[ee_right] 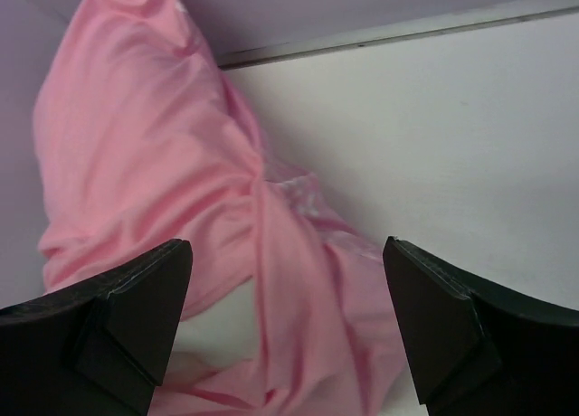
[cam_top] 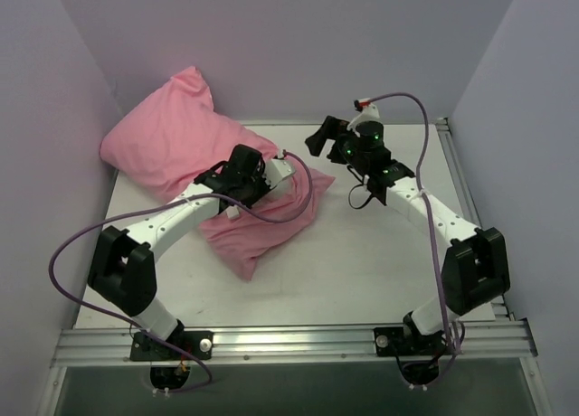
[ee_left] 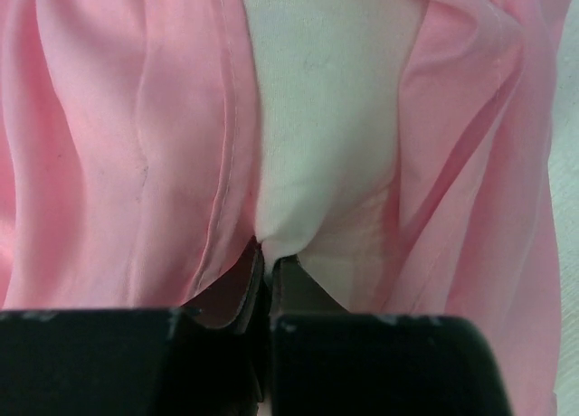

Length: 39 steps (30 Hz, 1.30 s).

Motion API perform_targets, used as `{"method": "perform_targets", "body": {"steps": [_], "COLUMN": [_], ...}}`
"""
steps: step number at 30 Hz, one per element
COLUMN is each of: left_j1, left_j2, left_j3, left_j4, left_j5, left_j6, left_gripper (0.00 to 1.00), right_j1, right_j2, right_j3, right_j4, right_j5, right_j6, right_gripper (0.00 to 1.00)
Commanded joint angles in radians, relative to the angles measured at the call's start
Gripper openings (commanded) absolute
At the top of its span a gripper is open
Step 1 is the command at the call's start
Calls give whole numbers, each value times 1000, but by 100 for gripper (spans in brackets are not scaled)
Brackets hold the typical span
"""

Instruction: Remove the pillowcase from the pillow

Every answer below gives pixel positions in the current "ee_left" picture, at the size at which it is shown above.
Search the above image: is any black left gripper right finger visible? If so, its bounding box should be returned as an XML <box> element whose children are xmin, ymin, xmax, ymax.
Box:
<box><xmin>270</xmin><ymin>256</ymin><xmax>348</xmax><ymax>317</ymax></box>

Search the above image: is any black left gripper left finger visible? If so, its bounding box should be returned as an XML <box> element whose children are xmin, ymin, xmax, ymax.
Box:
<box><xmin>185</xmin><ymin>238</ymin><xmax>264</xmax><ymax>334</ymax></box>

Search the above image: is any pink floral pillowcase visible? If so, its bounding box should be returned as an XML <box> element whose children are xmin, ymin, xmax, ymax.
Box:
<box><xmin>1</xmin><ymin>0</ymin><xmax>571</xmax><ymax>413</ymax></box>

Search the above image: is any white pillow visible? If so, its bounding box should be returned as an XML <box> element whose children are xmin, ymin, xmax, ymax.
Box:
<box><xmin>243</xmin><ymin>0</ymin><xmax>427</xmax><ymax>311</ymax></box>

